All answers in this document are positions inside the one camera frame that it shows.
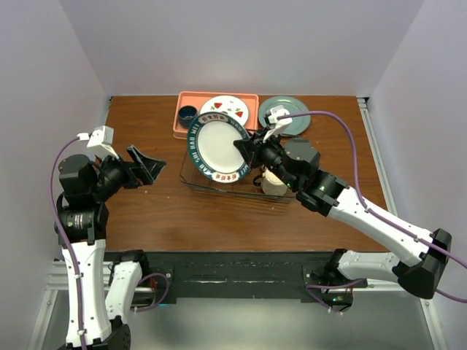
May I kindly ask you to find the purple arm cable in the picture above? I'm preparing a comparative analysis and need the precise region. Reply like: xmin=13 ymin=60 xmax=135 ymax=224
xmin=277 ymin=111 xmax=467 ymax=317
xmin=49 ymin=135 xmax=169 ymax=350

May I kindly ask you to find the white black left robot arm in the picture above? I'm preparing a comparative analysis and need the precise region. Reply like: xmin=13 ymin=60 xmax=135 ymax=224
xmin=51 ymin=146 xmax=166 ymax=349

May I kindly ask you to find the salmon pink plastic tray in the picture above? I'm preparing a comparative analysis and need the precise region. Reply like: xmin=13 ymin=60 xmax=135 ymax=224
xmin=172 ymin=91 xmax=259 ymax=139

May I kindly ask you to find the grey green round plate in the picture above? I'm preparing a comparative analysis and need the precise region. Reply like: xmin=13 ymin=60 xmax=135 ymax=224
xmin=258 ymin=96 xmax=312 ymax=138

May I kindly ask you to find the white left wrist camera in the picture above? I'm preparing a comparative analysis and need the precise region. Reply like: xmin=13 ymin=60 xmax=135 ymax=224
xmin=77 ymin=125 xmax=120 ymax=160

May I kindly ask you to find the black wire dish rack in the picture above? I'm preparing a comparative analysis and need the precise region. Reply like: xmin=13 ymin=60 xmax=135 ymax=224
xmin=179 ymin=151 xmax=295 ymax=203

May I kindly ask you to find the white plate dark patterned rim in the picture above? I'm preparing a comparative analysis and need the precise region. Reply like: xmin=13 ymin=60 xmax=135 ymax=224
xmin=187 ymin=112 xmax=250 ymax=184

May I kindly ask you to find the dark blue mug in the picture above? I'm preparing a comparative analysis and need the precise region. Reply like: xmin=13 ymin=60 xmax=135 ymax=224
xmin=177 ymin=105 xmax=198 ymax=128

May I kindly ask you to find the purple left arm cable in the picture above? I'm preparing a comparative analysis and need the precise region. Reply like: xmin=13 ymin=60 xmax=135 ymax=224
xmin=49 ymin=135 xmax=169 ymax=350

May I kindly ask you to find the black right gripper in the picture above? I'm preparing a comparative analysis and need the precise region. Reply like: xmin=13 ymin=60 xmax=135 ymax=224
xmin=234 ymin=125 xmax=299 ymax=190

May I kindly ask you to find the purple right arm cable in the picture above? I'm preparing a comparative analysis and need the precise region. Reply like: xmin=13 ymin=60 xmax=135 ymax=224
xmin=277 ymin=111 xmax=467 ymax=317

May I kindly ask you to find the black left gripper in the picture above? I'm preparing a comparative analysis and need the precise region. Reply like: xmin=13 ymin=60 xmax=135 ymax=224
xmin=92 ymin=144 xmax=165 ymax=199

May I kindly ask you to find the cream white mug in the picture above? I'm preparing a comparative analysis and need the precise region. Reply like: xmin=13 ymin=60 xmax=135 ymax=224
xmin=252 ymin=169 xmax=287 ymax=196

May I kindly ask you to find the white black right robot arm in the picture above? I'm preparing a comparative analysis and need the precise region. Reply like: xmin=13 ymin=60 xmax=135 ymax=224
xmin=233 ymin=135 xmax=452 ymax=300

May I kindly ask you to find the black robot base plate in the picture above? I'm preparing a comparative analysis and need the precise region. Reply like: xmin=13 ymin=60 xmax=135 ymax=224
xmin=108 ymin=251 xmax=368 ymax=309

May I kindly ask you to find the white watermelon pattern plate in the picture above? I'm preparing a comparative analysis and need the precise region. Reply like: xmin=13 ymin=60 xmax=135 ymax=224
xmin=199 ymin=95 xmax=250 ymax=125

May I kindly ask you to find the aluminium frame rail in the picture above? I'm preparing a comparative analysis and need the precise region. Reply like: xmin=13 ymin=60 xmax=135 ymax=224
xmin=27 ymin=96 xmax=448 ymax=350

